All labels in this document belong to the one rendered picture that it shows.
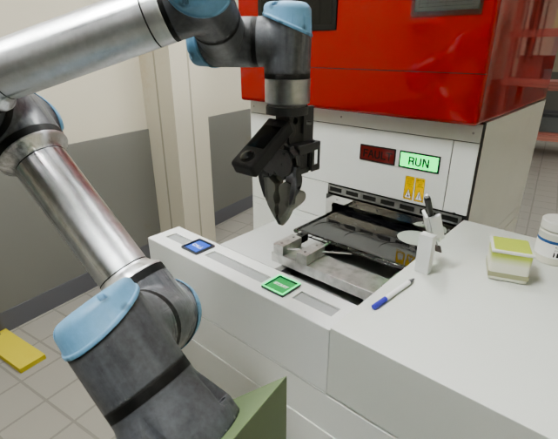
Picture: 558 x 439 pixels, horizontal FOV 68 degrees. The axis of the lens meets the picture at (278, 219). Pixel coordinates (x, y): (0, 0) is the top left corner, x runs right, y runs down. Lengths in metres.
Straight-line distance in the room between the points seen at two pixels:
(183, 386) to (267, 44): 0.49
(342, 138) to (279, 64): 0.70
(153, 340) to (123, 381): 0.06
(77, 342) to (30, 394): 1.69
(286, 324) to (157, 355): 0.31
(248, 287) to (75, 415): 1.36
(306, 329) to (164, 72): 2.18
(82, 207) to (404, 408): 0.59
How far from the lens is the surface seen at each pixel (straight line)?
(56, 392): 2.20
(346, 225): 1.27
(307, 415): 0.89
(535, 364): 0.75
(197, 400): 0.55
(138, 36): 0.60
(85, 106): 2.65
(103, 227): 0.71
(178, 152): 2.75
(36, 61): 0.64
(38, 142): 0.77
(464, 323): 0.79
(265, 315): 0.82
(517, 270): 0.94
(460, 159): 1.19
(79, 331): 0.55
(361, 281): 1.02
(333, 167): 1.38
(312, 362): 0.79
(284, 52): 0.68
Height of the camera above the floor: 1.40
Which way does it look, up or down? 23 degrees down
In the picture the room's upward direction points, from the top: straight up
